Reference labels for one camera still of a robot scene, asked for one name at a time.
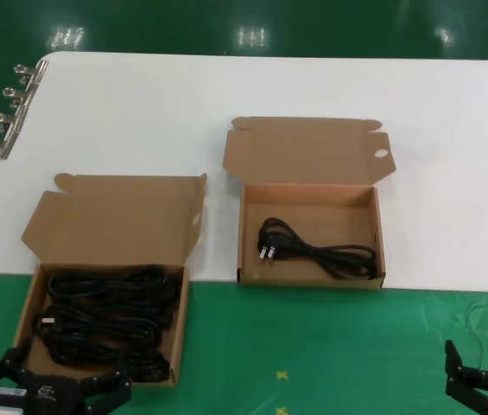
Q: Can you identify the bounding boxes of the green table cloth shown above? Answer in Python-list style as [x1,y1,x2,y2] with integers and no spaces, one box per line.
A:
[0,271,488,415]

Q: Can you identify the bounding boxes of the cardboard box with round-holed lid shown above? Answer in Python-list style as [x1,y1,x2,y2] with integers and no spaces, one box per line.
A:
[220,115,396,290]

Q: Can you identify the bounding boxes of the cardboard box with slotted lid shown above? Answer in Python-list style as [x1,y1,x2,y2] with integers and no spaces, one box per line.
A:
[8,172,209,386]

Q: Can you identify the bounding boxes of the black power cable with plug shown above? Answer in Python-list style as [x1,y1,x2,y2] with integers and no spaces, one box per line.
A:
[257,217,377,278]

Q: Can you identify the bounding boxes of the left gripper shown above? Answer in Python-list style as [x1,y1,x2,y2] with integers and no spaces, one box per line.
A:
[0,338,133,415]

